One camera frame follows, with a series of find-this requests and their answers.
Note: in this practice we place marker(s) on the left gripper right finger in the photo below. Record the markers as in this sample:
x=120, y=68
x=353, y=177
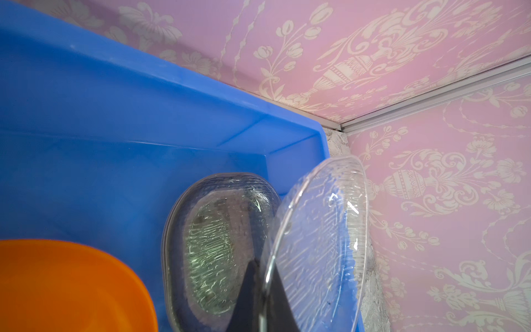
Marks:
x=277, y=314

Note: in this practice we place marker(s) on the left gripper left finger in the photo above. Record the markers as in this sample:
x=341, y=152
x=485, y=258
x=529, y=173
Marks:
x=245, y=317

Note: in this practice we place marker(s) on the clear glass plate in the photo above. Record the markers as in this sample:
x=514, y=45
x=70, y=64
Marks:
x=318, y=242

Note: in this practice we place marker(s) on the brown clear plate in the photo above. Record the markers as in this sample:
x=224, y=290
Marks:
x=216, y=227

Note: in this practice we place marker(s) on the orange plastic plate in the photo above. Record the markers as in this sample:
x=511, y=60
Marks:
x=49, y=285

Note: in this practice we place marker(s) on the blue plastic bin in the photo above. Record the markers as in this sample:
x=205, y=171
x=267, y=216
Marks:
x=99, y=141

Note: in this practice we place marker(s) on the right corner aluminium post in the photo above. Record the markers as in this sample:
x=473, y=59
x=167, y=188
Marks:
x=493, y=77

